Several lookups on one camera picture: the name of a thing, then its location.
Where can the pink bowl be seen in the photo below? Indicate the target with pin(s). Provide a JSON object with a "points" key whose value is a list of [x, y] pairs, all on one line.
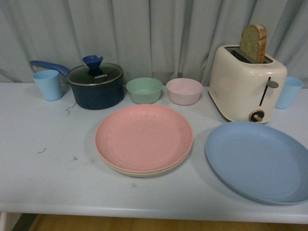
{"points": [[184, 91]]}

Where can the blue plate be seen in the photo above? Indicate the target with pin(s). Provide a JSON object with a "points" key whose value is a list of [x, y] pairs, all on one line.
{"points": [[259, 162]]}

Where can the cream toaster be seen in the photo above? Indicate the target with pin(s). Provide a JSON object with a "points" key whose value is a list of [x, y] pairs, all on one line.
{"points": [[242, 90]]}

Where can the bread slice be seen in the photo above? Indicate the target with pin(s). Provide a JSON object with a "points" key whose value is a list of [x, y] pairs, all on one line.
{"points": [[253, 42]]}

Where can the pink plate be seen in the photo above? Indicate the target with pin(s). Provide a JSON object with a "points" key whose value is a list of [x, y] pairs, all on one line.
{"points": [[144, 138]]}

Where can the grey curtain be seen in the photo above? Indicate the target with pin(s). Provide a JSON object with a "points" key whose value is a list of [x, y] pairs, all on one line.
{"points": [[164, 39]]}

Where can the left light blue cup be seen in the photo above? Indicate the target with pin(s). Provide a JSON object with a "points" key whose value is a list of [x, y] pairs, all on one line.
{"points": [[48, 82]]}

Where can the right light blue cup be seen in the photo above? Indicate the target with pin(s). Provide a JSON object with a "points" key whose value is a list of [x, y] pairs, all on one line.
{"points": [[290, 90]]}

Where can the dark blue saucepan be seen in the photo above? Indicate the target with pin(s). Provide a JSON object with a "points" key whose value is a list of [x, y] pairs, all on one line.
{"points": [[92, 97]]}

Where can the glass pot lid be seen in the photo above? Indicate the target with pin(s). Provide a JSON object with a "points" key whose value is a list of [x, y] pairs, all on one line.
{"points": [[94, 72]]}

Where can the green bowl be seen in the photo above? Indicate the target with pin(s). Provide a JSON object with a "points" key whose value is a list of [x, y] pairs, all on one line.
{"points": [[144, 90]]}

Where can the light blue cup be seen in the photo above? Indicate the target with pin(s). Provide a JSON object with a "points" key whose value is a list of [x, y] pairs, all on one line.
{"points": [[48, 82], [290, 90]]}

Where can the beige plate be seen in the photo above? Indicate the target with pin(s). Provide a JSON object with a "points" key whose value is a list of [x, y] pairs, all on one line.
{"points": [[151, 174]]}

